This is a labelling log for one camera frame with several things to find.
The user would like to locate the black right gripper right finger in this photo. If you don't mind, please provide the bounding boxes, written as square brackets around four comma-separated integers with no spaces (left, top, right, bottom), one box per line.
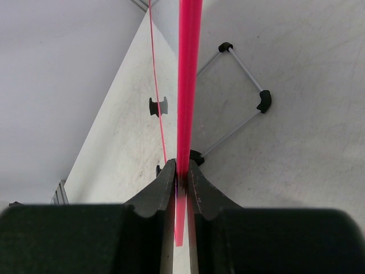
[187,160,241,273]

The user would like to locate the black right stand foot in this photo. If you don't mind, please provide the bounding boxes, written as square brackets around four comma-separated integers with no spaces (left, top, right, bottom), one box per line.
[156,165,162,177]

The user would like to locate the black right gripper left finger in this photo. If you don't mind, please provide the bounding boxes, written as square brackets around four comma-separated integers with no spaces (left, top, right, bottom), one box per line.
[124,159,176,273]

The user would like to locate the pink framed whiteboard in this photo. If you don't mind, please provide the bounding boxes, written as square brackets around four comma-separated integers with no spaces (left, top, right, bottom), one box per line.
[148,1,202,247]

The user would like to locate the black stand foot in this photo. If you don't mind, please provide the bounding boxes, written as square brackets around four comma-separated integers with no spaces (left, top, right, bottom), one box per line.
[156,165,162,177]
[149,96,168,117]

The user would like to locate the black left stand foot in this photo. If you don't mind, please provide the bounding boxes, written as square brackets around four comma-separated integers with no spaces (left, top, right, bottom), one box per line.
[149,96,168,117]

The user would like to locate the wire whiteboard stand frame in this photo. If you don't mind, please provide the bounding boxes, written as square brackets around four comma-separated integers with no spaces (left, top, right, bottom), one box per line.
[190,42,272,166]

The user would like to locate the aluminium mounting rail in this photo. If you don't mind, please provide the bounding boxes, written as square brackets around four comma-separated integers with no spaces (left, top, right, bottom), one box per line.
[51,180,69,205]

